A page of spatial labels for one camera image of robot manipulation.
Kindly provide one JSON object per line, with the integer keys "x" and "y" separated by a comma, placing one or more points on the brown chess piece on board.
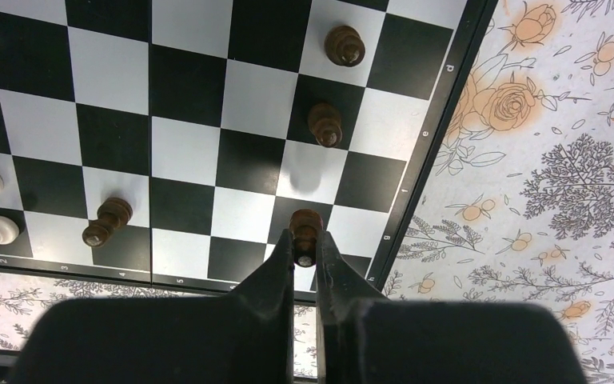
{"x": 324, "y": 122}
{"x": 344, "y": 46}

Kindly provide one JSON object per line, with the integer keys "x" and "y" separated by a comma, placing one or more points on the floral patterned table mat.
{"x": 517, "y": 197}

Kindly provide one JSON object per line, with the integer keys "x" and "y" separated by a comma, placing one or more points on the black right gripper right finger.
{"x": 351, "y": 342}

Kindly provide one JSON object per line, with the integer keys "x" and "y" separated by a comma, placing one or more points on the black white chess board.
{"x": 196, "y": 114}

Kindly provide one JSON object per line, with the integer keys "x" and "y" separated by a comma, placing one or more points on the brown chess piece lying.
{"x": 113, "y": 214}

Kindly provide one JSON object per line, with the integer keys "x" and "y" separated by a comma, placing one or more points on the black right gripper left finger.
{"x": 261, "y": 348}

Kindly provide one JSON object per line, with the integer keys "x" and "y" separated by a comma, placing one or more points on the brown chess pawn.
{"x": 304, "y": 226}

